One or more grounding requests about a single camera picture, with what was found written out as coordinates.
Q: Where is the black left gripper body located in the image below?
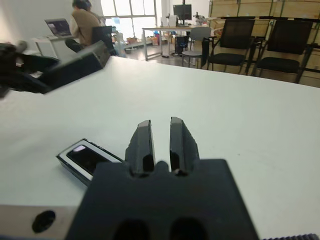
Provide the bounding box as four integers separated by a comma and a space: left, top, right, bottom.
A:
0, 40, 29, 100

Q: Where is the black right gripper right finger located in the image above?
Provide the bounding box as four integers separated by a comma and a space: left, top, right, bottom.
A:
169, 116, 200, 175

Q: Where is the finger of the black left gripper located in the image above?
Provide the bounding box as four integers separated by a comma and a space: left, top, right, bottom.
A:
9, 75, 53, 96
17, 53, 61, 75

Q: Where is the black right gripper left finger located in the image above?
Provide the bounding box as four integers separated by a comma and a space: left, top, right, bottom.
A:
124, 119, 157, 176

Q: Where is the black box with label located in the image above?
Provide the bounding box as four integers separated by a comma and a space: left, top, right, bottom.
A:
41, 40, 111, 95

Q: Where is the black box base white lining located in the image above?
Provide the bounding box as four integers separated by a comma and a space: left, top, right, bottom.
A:
55, 137, 125, 188

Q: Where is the white box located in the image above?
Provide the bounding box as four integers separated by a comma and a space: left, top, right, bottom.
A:
160, 14, 179, 27

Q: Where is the white desk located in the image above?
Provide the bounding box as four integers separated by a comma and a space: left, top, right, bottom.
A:
30, 34, 76, 60

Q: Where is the silver laptop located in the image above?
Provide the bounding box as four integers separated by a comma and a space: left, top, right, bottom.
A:
44, 18, 74, 39

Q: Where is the person in brown sweater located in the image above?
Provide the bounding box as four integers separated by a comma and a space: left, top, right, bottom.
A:
64, 0, 106, 54

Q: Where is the black office chair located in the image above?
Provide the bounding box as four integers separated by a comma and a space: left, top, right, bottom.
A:
90, 25, 118, 56

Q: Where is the grey plastic chair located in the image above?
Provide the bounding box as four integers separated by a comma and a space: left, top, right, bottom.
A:
181, 26, 212, 67

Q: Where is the large bright window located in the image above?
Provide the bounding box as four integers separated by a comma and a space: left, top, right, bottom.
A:
100, 0, 164, 43

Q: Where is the wooden top desk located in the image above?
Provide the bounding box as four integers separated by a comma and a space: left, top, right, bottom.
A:
141, 24, 201, 62

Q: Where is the black mesh chair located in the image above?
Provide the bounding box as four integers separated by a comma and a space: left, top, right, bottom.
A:
201, 17, 256, 75
254, 19, 319, 84

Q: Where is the small grey desk gadget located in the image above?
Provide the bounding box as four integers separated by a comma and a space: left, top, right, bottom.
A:
193, 10, 209, 26

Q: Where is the black computer monitor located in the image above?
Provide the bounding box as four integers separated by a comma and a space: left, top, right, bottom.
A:
172, 3, 193, 27

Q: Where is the wooden shipping crate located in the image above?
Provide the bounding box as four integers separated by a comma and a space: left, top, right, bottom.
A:
271, 0, 320, 19
237, 0, 274, 18
209, 0, 240, 19

